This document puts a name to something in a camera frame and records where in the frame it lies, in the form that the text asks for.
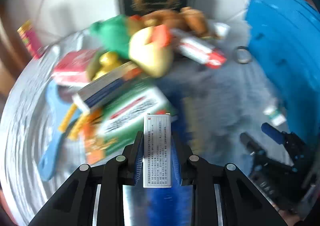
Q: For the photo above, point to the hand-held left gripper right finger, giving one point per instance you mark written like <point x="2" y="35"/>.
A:
<point x="176" y="161"/>

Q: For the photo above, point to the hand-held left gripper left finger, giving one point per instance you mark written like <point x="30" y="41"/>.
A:
<point x="137" y="158"/>

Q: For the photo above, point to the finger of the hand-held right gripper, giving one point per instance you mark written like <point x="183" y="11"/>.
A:
<point x="272" y="132"/>
<point x="251" y="144"/>

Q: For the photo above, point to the silver medicine box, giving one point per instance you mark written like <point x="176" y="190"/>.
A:
<point x="157" y="153"/>

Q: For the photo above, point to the blue plastic crate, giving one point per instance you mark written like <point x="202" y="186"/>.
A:
<point x="287" y="53"/>

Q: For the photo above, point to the small green white box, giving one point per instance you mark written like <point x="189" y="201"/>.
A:
<point x="275" y="116"/>

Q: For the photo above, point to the orange packet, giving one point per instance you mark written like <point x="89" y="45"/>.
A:
<point x="95" y="146"/>

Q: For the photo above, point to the green medicine box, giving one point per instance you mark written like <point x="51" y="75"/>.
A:
<point x="132" y="113"/>

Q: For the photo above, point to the light blue striped tablecloth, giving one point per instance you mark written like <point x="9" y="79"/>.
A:
<point x="225" y="96"/>

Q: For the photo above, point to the blue white medicine box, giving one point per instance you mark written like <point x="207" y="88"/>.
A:
<point x="105" y="88"/>

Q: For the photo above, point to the black tape roll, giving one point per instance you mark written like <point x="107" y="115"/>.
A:
<point x="236" y="57"/>

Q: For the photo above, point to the light blue plastic paddle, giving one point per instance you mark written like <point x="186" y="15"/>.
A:
<point x="53" y="161"/>

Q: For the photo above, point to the yellow duck snowball clamp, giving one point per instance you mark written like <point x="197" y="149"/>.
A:
<point x="108" y="61"/>

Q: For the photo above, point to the red white medicine box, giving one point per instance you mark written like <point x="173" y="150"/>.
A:
<point x="200" y="51"/>

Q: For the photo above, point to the green hat duck plush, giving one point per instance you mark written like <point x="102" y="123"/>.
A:
<point x="147" y="51"/>

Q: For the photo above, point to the pink tissue pack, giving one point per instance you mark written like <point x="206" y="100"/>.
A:
<point x="72" y="66"/>

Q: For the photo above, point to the brown plush toy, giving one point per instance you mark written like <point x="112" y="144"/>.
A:
<point x="180" y="21"/>

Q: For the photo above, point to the red yellow can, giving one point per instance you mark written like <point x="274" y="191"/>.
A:
<point x="31" y="40"/>

